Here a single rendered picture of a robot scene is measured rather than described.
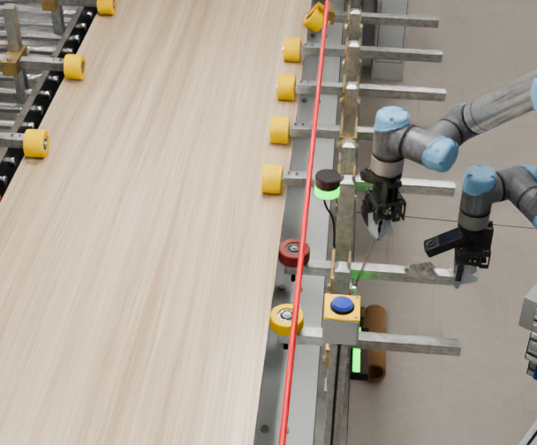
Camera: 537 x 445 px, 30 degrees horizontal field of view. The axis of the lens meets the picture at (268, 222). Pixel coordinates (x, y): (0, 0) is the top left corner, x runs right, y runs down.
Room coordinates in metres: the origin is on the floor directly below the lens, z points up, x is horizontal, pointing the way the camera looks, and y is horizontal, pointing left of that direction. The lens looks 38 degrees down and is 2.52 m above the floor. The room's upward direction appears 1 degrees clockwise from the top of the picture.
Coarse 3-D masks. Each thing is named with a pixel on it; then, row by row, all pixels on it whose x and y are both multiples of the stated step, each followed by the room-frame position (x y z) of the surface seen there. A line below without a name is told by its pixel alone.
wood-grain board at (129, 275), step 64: (128, 0) 3.40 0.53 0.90; (192, 0) 3.41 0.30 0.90; (256, 0) 3.42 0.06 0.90; (128, 64) 2.92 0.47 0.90; (192, 64) 2.92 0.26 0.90; (256, 64) 2.93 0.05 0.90; (64, 128) 2.52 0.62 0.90; (128, 128) 2.53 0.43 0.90; (192, 128) 2.53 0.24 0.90; (256, 128) 2.54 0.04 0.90; (64, 192) 2.19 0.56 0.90; (128, 192) 2.20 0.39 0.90; (192, 192) 2.20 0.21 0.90; (256, 192) 2.21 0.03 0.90; (0, 256) 1.92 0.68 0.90; (64, 256) 1.92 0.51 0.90; (128, 256) 1.93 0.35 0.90; (192, 256) 1.93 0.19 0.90; (256, 256) 1.94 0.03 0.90; (0, 320) 1.69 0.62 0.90; (64, 320) 1.69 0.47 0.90; (128, 320) 1.70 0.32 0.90; (192, 320) 1.70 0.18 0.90; (256, 320) 1.70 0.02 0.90; (0, 384) 1.49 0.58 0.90; (64, 384) 1.49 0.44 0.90; (128, 384) 1.49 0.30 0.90; (192, 384) 1.50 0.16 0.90; (256, 384) 1.50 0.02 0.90
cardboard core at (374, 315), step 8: (368, 312) 2.63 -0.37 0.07; (376, 312) 2.62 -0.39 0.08; (384, 312) 2.64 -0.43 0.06; (368, 320) 2.59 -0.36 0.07; (376, 320) 2.58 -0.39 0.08; (384, 320) 2.60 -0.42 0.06; (376, 328) 2.53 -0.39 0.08; (384, 328) 2.55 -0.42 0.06; (376, 352) 2.42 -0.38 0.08; (384, 352) 2.44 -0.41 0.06; (376, 360) 2.38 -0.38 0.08; (384, 360) 2.40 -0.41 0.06; (368, 368) 2.40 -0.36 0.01; (376, 368) 2.41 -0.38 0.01; (384, 368) 2.36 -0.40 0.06; (368, 376) 2.37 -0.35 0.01; (376, 376) 2.37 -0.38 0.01; (384, 376) 2.36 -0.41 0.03
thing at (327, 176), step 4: (320, 172) 1.93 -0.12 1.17; (324, 172) 1.93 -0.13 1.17; (328, 172) 1.93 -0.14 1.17; (332, 172) 1.93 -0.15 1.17; (336, 172) 1.93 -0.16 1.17; (316, 176) 1.92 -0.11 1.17; (320, 176) 1.92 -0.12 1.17; (324, 176) 1.92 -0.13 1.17; (328, 176) 1.92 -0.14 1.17; (332, 176) 1.92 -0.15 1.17; (336, 176) 1.92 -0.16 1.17; (320, 180) 1.90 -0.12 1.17; (324, 180) 1.90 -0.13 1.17; (328, 180) 1.90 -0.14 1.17; (332, 180) 1.90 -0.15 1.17; (336, 180) 1.90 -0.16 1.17; (324, 200) 1.92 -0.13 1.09; (324, 204) 1.92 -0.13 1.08; (328, 208) 1.92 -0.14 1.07; (332, 216) 1.91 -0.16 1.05; (332, 220) 1.91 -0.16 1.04
